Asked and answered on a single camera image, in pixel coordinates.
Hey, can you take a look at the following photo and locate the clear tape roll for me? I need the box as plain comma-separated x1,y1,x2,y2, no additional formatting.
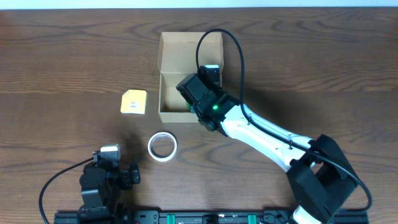
147,132,178,162

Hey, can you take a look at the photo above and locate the open cardboard box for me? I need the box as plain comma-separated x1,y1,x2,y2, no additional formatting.
158,32,224,123

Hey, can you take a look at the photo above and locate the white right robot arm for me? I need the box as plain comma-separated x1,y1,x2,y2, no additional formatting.
176,73,358,223

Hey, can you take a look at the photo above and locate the yellow sticky note pad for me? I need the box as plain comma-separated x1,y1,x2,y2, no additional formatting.
120,90,147,114

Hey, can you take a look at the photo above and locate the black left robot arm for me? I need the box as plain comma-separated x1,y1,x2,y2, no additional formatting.
77,159,141,223

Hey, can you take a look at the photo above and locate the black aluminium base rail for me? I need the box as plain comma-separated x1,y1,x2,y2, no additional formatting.
53,210,369,224

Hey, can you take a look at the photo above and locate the green tape roll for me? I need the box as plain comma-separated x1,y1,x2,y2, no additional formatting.
185,101,191,111

